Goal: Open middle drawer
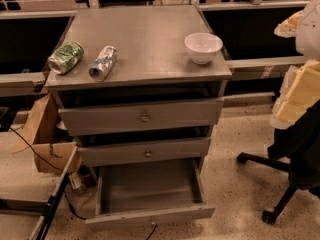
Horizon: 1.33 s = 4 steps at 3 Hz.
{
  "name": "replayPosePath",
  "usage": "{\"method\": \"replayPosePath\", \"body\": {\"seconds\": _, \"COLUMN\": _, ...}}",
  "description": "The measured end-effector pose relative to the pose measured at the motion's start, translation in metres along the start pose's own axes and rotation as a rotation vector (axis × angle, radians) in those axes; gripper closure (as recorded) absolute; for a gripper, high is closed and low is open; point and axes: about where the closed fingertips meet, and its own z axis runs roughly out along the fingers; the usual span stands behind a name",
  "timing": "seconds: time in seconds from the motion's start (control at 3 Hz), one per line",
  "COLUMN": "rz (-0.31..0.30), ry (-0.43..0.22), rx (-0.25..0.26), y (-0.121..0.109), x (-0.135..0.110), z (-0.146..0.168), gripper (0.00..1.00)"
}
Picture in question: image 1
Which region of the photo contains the grey drawer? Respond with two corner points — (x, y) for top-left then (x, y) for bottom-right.
(78, 130), (211, 167)
(86, 158), (215, 231)
(59, 98), (224, 136)

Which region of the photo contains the silver blue soda can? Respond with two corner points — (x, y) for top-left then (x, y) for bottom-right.
(89, 46), (117, 81)

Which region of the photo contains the small bottle on floor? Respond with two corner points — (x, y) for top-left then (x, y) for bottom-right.
(68, 172), (85, 194)

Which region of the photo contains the grey top drawer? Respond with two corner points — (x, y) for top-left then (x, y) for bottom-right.
(59, 98), (224, 136)

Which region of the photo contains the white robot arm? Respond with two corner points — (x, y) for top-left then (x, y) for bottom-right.
(270, 0), (320, 129)

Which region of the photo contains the grey metal floor rail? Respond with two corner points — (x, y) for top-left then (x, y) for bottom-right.
(0, 147), (77, 240)

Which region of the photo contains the black office chair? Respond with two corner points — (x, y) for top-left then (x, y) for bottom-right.
(237, 101), (320, 225)

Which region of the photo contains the brown cardboard box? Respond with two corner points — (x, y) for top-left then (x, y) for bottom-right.
(11, 94), (76, 173)

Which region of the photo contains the black floor cable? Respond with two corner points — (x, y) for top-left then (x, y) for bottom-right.
(8, 126), (88, 221)

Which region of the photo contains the grey wooden drawer cabinet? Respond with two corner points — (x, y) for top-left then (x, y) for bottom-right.
(44, 4), (233, 172)

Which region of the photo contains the green crushed soda can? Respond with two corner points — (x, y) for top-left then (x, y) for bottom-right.
(48, 42), (84, 75)

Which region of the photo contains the grey bottom drawer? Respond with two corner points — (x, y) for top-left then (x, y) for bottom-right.
(86, 158), (215, 231)

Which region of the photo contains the white ceramic bowl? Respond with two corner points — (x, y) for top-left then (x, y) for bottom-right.
(184, 33), (223, 65)

